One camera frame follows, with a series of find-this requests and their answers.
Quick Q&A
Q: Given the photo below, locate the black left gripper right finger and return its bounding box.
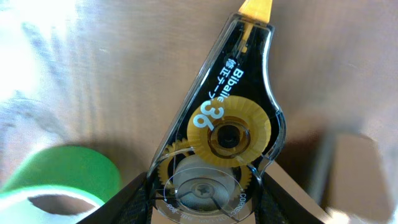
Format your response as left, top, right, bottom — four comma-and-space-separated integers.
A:
254, 173, 323, 224

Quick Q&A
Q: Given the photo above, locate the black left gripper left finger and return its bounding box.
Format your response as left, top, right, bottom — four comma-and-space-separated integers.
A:
78, 172, 152, 224

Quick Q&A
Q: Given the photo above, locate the green tape roll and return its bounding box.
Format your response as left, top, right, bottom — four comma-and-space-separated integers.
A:
1, 146, 121, 223

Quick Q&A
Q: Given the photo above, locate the yellow black correction tape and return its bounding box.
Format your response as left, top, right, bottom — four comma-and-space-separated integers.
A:
148, 0, 286, 223

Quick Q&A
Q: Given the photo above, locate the brown cardboard box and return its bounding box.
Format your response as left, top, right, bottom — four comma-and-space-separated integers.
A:
265, 132, 395, 223

